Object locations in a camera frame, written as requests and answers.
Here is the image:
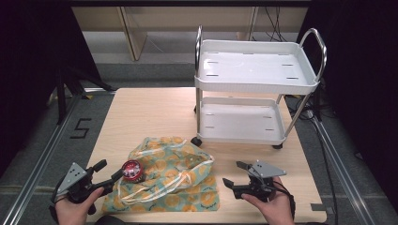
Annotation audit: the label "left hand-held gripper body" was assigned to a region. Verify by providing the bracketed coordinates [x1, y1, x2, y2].
[55, 162, 106, 204]

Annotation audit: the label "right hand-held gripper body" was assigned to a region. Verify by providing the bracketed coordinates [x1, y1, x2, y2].
[232, 159, 287, 202]

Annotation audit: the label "red round can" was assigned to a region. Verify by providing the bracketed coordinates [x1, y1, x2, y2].
[121, 159, 145, 184]

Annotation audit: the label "green orange-print drawstring bag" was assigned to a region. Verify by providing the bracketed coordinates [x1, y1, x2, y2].
[100, 136, 221, 215]

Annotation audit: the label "white two-tier cart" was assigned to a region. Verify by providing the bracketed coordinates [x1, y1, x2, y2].
[191, 24, 329, 151]

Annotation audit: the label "person's left hand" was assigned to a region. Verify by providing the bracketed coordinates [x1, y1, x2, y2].
[54, 186, 105, 225]

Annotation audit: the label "person's right hand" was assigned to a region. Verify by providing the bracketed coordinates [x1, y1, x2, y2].
[240, 176, 296, 225]

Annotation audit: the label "grey tape piece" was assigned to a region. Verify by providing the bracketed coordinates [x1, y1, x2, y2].
[310, 202, 327, 213]

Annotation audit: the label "black metal stand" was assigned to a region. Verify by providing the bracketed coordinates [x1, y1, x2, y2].
[54, 66, 116, 127]

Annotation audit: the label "black curtain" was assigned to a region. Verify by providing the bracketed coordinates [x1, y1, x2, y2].
[0, 0, 101, 177]
[296, 0, 398, 215]

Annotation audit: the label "beige wooden cabinet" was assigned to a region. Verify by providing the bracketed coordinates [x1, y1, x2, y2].
[70, 7, 310, 62]

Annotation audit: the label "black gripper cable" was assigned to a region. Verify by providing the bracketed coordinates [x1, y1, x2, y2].
[271, 180, 297, 221]
[48, 187, 69, 224]

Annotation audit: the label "metal floor rail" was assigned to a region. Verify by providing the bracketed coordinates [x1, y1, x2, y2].
[0, 89, 84, 225]
[308, 114, 378, 225]

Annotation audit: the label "black floor cable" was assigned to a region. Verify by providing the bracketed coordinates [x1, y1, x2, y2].
[285, 93, 340, 225]

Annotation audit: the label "hanging black cables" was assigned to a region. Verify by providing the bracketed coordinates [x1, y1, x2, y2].
[263, 7, 288, 43]

